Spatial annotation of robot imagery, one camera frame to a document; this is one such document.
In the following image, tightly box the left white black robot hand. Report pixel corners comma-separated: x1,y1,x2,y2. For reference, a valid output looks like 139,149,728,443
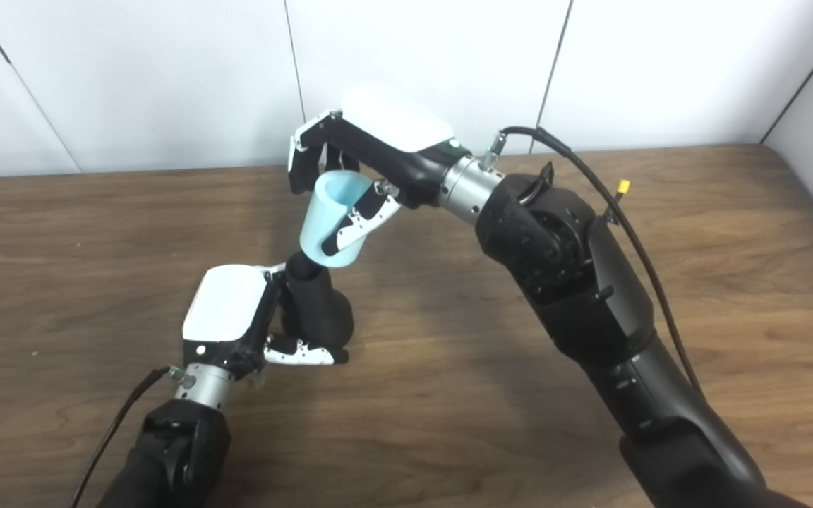
181,262,349,382

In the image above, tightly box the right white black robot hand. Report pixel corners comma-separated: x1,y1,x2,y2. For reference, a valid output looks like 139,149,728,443
287,81,474,258

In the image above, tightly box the black funnel-shaped nozzle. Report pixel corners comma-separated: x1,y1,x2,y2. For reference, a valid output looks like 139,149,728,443
281,252,356,348

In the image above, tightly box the light-blue short hose piece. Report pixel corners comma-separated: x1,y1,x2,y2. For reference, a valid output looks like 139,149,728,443
299,170,379,270

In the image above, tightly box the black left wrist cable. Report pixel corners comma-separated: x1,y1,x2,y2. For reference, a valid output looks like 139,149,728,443
68,365,195,508

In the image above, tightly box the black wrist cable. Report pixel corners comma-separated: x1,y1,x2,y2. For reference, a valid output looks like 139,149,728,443
481,126,707,403
68,365,195,508

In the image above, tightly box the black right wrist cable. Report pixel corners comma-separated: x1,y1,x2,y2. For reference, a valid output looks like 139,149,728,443
481,126,707,403

